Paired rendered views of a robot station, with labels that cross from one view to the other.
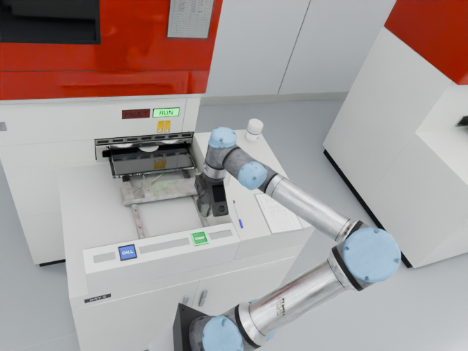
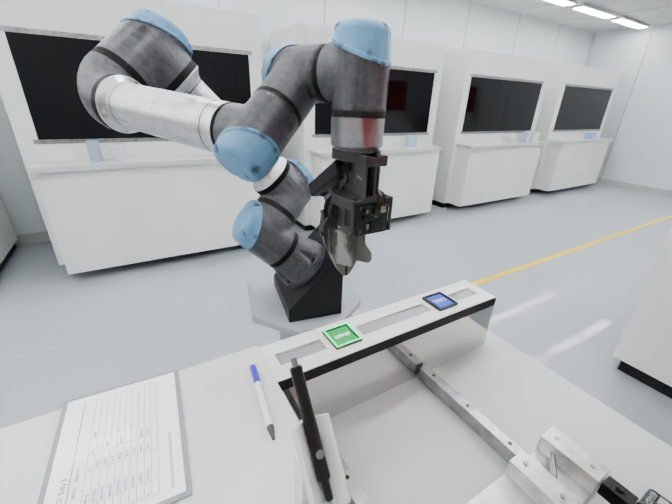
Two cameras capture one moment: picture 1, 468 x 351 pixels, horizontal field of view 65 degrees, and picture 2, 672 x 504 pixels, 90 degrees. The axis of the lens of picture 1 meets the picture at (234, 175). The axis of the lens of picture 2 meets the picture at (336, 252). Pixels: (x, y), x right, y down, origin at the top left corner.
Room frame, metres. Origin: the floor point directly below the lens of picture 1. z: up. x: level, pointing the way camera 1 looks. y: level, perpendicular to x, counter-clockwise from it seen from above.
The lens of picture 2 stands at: (1.32, 0.05, 1.37)
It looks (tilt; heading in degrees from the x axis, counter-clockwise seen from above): 24 degrees down; 182
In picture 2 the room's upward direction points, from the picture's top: 2 degrees clockwise
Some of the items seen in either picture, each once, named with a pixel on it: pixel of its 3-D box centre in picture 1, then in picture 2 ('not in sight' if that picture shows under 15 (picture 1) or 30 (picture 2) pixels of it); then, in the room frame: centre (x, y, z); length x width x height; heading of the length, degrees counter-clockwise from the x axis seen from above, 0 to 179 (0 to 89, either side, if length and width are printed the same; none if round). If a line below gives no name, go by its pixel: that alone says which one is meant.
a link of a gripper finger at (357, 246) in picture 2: (201, 205); (359, 252); (0.80, 0.07, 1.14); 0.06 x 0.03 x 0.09; 33
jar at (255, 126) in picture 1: (253, 130); not in sight; (1.46, -0.03, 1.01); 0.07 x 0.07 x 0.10
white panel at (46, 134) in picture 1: (104, 129); not in sight; (1.15, 0.59, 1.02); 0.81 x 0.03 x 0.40; 123
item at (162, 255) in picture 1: (164, 255); (390, 345); (0.73, 0.16, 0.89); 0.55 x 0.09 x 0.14; 123
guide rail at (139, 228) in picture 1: (134, 204); (532, 471); (0.95, 0.37, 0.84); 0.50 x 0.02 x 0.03; 33
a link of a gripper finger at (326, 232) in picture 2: not in sight; (334, 225); (0.81, 0.03, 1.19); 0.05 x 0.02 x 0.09; 123
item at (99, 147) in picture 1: (145, 149); not in sight; (1.24, 0.43, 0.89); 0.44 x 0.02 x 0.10; 123
